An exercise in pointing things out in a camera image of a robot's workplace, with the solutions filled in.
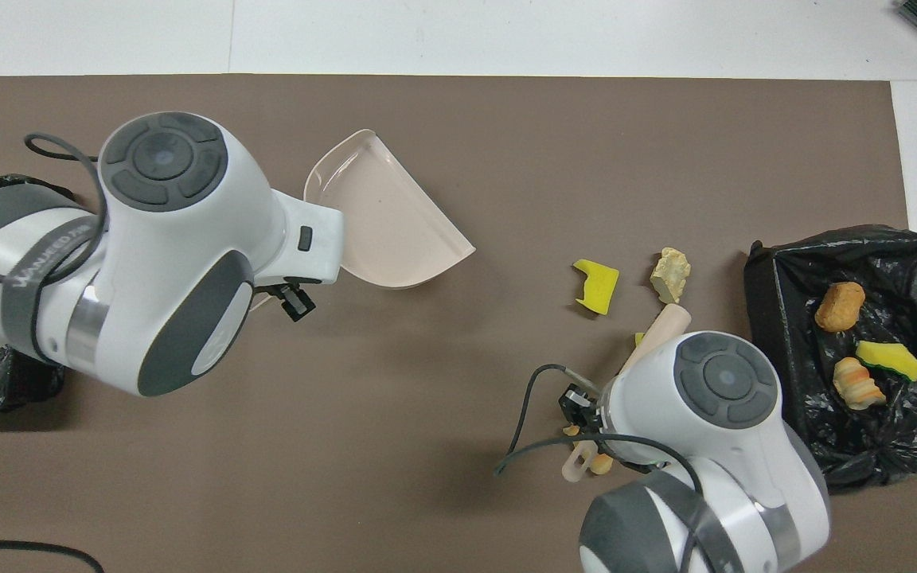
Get brown bread roll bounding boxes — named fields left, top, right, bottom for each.
left=814, top=282, right=866, bottom=333

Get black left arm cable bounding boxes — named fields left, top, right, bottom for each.
left=0, top=131, right=109, bottom=283

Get notched yellow sponge piece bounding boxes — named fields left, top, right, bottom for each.
left=572, top=259, right=620, bottom=316

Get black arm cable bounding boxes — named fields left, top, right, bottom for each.
left=0, top=131, right=109, bottom=283
left=494, top=364, right=706, bottom=573

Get striped orange croissant piece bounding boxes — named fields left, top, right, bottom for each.
left=833, top=357, right=888, bottom=411
left=562, top=424, right=615, bottom=476

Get beige hand brush black bristles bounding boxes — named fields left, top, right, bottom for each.
left=560, top=304, right=692, bottom=484

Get beige plastic dustpan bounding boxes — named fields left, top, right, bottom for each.
left=250, top=129, right=477, bottom=313

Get pale cream bread chunk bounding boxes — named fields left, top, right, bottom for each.
left=650, top=247, right=692, bottom=305

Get yellow sponge wedge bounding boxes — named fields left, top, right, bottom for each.
left=856, top=341, right=917, bottom=383

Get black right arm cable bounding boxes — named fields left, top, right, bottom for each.
left=494, top=364, right=706, bottom=573

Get brown table mat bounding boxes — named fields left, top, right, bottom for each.
left=0, top=74, right=917, bottom=573

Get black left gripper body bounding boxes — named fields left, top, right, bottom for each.
left=254, top=274, right=326, bottom=295

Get bin with knotted black bag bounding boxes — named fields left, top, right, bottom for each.
left=743, top=224, right=917, bottom=489

